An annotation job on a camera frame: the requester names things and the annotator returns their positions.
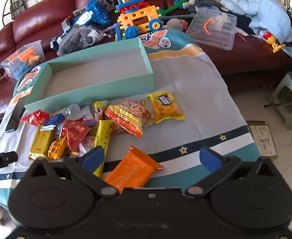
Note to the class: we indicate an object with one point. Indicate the clear plastic toy bin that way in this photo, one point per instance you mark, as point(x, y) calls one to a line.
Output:
point(11, 67)

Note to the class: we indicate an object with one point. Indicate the blue white cracker packet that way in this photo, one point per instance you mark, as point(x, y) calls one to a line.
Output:
point(54, 120)

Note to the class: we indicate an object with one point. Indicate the clear plastic lid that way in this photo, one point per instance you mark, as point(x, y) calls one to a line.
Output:
point(223, 37)

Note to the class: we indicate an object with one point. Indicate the dark grey clothes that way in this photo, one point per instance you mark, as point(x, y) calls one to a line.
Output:
point(205, 2)

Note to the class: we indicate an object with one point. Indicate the pile of plastic toy pieces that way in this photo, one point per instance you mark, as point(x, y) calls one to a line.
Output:
point(24, 59)

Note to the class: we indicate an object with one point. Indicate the black mesh back support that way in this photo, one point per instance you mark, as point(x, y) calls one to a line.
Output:
point(18, 5)

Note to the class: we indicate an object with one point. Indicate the yellow biscuit packet blue label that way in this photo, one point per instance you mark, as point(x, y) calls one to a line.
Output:
point(166, 109)

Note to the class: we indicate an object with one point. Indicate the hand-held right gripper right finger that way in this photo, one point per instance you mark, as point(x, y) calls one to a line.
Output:
point(210, 159)

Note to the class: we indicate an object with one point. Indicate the grey plastic stool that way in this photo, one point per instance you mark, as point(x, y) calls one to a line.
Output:
point(285, 99)

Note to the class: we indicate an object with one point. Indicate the clear jelly cup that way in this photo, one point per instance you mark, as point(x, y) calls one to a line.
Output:
point(74, 112)

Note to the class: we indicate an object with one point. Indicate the dark clothing in plastic bag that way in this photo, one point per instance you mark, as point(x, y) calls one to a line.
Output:
point(78, 38)

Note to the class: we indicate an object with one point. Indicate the dark red leather sofa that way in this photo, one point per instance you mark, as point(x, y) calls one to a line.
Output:
point(49, 12)

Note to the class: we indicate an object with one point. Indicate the small orange yellow packet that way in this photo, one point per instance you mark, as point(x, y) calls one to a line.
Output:
point(57, 148)

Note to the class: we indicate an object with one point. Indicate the long yellow snack bar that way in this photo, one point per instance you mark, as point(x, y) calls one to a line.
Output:
point(103, 139)

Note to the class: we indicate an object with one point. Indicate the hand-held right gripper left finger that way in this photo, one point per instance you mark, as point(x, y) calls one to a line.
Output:
point(93, 157)

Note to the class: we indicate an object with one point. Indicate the orange striped noodle snack bag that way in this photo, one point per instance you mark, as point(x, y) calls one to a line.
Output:
point(128, 117)

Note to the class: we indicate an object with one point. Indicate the teal cardboard box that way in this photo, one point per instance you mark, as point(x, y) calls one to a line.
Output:
point(86, 92)

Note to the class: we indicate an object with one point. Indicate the plain orange snack packet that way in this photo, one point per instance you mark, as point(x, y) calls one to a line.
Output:
point(133, 169)

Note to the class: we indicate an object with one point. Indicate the pink plush toy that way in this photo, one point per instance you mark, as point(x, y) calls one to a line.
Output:
point(178, 23)

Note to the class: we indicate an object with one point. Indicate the gold yellow wafer packet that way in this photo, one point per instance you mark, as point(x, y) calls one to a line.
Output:
point(40, 142)

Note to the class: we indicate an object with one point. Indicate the yellow blue toy vehicle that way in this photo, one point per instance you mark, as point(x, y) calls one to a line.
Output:
point(138, 17)

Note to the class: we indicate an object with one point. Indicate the yellow red toy figure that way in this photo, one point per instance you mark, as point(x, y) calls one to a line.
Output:
point(270, 39)

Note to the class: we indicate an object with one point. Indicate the green cardboard box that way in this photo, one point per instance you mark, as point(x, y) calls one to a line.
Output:
point(262, 139)

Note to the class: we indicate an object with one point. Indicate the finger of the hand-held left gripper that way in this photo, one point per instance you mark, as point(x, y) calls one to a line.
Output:
point(9, 157)

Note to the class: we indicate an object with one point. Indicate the parrot print yellow-green packet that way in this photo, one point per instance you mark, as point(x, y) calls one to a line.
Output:
point(100, 109)

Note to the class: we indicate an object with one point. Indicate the green toy stick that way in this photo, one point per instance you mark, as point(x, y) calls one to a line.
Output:
point(178, 3)

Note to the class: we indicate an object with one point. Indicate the black smartphone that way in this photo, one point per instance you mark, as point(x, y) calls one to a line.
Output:
point(15, 119)

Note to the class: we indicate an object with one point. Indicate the red patterned snack packet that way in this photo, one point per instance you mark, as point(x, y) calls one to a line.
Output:
point(75, 132)

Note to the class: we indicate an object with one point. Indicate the purple pink candy stick packet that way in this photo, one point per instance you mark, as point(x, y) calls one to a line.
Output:
point(88, 116)

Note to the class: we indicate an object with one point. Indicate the red yellow snack packet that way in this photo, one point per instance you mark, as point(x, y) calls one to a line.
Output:
point(35, 118)

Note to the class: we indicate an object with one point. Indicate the blue white robot toy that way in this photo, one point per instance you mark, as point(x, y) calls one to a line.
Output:
point(93, 12)

